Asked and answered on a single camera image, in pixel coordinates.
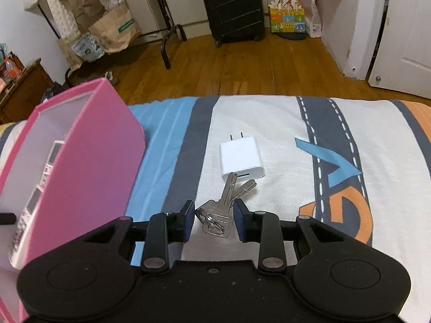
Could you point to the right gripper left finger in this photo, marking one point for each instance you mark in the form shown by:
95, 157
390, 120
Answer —
184, 222

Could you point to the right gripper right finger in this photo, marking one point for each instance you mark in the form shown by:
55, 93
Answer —
244, 222

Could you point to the white air conditioner remote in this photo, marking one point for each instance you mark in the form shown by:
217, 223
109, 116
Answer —
21, 238

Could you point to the silver key bunch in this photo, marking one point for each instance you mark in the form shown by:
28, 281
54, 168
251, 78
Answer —
216, 217

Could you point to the pink storage box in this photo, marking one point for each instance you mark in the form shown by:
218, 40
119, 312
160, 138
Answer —
93, 173

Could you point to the wooden nightstand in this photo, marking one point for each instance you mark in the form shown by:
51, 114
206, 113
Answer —
23, 94

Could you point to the striped patterned bed sheet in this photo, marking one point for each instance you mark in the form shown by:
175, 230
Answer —
352, 163

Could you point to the white printed plastic bag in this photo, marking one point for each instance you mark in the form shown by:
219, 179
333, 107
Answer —
87, 48

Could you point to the black clothes rack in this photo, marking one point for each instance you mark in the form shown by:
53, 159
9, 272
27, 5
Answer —
171, 29

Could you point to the brown paper bag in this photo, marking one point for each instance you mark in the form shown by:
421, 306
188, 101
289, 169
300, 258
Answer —
116, 30

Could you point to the colourful gift bag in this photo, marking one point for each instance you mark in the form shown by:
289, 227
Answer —
287, 19

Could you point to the black suitcase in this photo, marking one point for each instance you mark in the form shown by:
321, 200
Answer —
235, 20

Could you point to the white door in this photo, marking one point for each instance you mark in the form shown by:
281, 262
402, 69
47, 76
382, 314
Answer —
403, 59

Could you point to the white USB wall charger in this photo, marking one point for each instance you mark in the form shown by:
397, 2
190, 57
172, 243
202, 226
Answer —
241, 156

